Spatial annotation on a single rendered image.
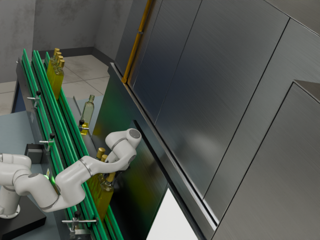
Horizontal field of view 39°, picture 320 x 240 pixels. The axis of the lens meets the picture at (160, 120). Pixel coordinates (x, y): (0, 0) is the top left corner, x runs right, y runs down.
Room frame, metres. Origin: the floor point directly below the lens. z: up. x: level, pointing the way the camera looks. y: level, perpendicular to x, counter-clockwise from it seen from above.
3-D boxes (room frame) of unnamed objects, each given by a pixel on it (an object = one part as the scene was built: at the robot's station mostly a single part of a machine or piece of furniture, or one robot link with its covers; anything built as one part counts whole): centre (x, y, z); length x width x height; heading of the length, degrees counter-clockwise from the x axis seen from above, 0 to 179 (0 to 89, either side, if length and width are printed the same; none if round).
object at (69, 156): (2.35, 0.60, 0.92); 1.75 x 0.01 x 0.08; 32
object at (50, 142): (2.03, 0.53, 0.94); 0.07 x 0.04 x 0.13; 122
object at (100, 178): (1.75, 0.15, 0.99); 0.06 x 0.06 x 0.21; 32
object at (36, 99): (2.42, 0.78, 0.94); 0.07 x 0.04 x 0.13; 122
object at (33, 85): (2.31, 0.66, 0.92); 1.75 x 0.01 x 0.08; 32
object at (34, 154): (2.11, 0.61, 0.79); 0.08 x 0.08 x 0.08; 32
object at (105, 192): (1.69, 0.12, 0.99); 0.06 x 0.06 x 0.21; 33
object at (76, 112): (2.33, 0.40, 0.84); 0.95 x 0.09 x 0.11; 32
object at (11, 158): (1.60, 0.53, 1.05); 0.13 x 0.10 x 0.16; 120
